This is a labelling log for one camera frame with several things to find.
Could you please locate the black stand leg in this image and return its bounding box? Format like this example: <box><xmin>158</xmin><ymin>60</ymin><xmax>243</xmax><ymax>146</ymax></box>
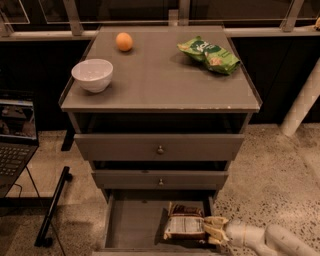
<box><xmin>34</xmin><ymin>166</ymin><xmax>73</xmax><ymax>247</ymax></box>

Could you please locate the brown chip bag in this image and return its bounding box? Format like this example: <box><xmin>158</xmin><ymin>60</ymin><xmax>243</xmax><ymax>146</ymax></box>
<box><xmin>163</xmin><ymin>202</ymin><xmax>206</xmax><ymax>240</ymax></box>

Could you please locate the orange fruit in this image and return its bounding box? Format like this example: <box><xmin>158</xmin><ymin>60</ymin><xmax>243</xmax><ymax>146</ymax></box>
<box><xmin>116</xmin><ymin>33</ymin><xmax>133</xmax><ymax>52</ymax></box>

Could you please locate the grey open bottom drawer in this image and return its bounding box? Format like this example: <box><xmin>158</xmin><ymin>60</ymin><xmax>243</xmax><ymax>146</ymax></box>
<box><xmin>92</xmin><ymin>190</ymin><xmax>229</xmax><ymax>256</ymax></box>

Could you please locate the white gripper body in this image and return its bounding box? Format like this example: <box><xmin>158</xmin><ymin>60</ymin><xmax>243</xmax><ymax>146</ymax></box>
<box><xmin>225</xmin><ymin>220</ymin><xmax>269</xmax><ymax>256</ymax></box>

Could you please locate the green chip bag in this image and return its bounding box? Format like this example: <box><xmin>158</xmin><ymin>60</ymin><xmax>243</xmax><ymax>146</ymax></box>
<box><xmin>177</xmin><ymin>36</ymin><xmax>240</xmax><ymax>75</ymax></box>

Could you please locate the black laptop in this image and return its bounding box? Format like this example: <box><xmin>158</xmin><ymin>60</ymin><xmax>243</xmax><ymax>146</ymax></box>
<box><xmin>0</xmin><ymin>90</ymin><xmax>39</xmax><ymax>198</ymax></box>

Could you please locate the grey drawer cabinet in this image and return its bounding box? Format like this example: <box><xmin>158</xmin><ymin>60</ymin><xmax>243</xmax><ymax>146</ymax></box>
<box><xmin>58</xmin><ymin>25</ymin><xmax>263</xmax><ymax>201</ymax></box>

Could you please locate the metal window railing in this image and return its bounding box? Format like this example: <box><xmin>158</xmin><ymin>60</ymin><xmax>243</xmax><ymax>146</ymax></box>
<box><xmin>0</xmin><ymin>0</ymin><xmax>320</xmax><ymax>41</ymax></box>

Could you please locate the grey top drawer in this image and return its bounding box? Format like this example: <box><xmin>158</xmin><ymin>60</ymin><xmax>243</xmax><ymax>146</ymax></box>
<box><xmin>74</xmin><ymin>134</ymin><xmax>244</xmax><ymax>161</ymax></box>

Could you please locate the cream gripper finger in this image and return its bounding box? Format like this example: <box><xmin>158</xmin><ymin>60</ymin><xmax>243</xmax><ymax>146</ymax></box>
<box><xmin>204</xmin><ymin>225</ymin><xmax>229</xmax><ymax>245</ymax></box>
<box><xmin>204</xmin><ymin>216</ymin><xmax>229</xmax><ymax>228</ymax></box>

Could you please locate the grey middle drawer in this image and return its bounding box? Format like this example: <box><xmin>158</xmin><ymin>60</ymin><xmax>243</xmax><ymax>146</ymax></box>
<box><xmin>92</xmin><ymin>170</ymin><xmax>229</xmax><ymax>190</ymax></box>

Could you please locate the white ceramic bowl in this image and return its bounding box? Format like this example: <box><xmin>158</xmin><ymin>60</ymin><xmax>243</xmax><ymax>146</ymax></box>
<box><xmin>71</xmin><ymin>59</ymin><xmax>113</xmax><ymax>93</ymax></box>

